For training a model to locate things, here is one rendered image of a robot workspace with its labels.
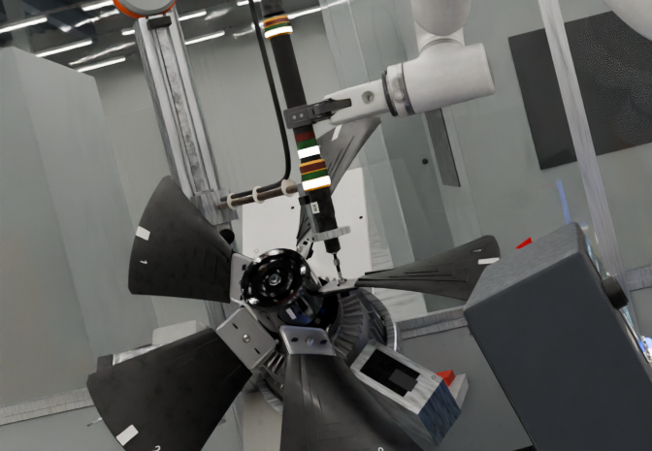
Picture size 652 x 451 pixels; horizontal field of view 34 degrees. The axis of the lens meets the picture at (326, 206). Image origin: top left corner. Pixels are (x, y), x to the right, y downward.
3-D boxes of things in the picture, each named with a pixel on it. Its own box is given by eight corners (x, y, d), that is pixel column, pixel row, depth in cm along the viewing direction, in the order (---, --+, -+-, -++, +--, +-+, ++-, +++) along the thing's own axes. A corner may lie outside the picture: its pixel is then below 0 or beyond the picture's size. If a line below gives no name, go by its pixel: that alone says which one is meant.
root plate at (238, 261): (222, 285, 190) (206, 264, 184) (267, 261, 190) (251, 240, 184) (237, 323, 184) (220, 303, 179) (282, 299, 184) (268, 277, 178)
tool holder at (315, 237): (299, 243, 181) (284, 187, 180) (337, 234, 183) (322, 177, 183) (318, 241, 172) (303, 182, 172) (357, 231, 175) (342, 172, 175)
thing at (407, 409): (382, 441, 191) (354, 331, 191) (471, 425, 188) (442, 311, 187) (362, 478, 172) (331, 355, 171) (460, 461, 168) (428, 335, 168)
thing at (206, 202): (196, 232, 238) (186, 195, 238) (226, 224, 241) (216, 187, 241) (209, 230, 229) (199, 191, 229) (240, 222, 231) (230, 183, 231)
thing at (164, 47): (215, 293, 240) (145, 21, 238) (236, 287, 242) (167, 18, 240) (218, 293, 238) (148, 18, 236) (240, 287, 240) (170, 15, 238)
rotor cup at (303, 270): (249, 304, 188) (219, 265, 178) (323, 265, 188) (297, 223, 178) (276, 369, 179) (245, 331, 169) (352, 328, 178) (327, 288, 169)
